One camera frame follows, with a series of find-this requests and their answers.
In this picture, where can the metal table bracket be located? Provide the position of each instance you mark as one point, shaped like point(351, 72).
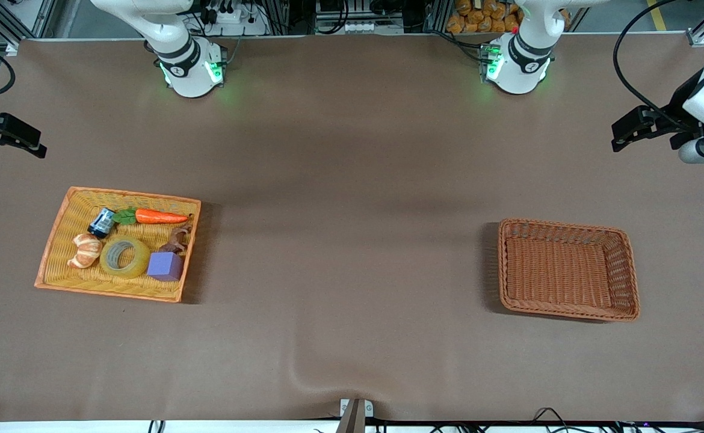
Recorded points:
point(355, 415)

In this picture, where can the blue can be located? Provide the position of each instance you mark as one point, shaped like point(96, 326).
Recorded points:
point(101, 223)

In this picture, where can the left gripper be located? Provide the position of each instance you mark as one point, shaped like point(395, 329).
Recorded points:
point(676, 109)

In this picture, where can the brown toy figurine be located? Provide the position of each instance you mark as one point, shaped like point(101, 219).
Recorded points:
point(176, 240)

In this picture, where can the yellow wicker tray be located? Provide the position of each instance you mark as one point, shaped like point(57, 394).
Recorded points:
point(75, 270)

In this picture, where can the white power strip with plugs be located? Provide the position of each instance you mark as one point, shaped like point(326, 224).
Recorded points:
point(234, 21)

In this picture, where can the long white power strip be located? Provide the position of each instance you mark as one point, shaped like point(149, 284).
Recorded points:
point(358, 27)

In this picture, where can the purple cube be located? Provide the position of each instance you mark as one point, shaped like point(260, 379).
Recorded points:
point(164, 266)

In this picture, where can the toy croissant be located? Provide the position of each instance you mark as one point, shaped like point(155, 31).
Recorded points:
point(86, 249)

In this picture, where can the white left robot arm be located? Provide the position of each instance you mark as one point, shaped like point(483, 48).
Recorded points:
point(520, 67)

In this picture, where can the yellow tape roll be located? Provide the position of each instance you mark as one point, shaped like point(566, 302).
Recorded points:
point(108, 261)

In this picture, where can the orange toy carrot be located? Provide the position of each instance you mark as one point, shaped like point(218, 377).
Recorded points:
point(159, 217)

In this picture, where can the pile of orange snacks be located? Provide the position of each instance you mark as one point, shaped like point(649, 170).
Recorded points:
point(484, 18)

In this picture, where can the brown wicker basket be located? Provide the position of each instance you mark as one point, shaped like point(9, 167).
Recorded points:
point(562, 270)

